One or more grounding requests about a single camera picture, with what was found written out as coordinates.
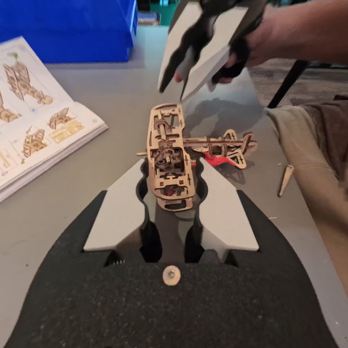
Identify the wooden model airplane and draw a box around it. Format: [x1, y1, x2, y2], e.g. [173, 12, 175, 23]
[136, 103, 257, 212]

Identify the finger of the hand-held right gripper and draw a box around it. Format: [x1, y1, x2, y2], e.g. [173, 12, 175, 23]
[180, 7, 250, 102]
[158, 0, 211, 93]

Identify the person's right hand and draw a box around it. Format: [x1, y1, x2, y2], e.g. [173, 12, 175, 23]
[217, 11, 282, 84]

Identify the person's beige trouser leg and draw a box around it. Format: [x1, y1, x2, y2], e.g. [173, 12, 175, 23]
[265, 105, 348, 327]

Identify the blue storage bin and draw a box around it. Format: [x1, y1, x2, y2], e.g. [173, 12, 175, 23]
[0, 0, 138, 63]

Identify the instruction booklet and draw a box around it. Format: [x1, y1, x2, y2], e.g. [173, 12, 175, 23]
[0, 36, 109, 203]

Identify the person's right forearm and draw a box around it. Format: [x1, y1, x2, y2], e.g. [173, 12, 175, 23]
[275, 0, 348, 66]

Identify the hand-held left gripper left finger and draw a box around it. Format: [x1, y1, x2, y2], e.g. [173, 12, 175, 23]
[83, 158, 157, 253]

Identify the dark brown cloth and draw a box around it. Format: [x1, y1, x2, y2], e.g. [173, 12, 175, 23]
[302, 94, 348, 180]

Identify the black metal leg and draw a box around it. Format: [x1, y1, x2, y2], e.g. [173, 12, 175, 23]
[268, 60, 310, 109]

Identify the wooden pointed stick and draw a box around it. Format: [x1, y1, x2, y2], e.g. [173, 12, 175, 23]
[277, 164, 295, 197]

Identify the green storage bin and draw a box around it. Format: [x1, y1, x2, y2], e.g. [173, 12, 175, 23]
[150, 0, 180, 26]

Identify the red rubber band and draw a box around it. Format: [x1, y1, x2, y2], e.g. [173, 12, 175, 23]
[201, 152, 237, 167]

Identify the grey desk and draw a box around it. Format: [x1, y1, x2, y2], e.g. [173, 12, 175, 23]
[0, 26, 348, 348]

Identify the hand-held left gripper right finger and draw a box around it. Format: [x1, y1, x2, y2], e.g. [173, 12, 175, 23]
[192, 158, 260, 264]

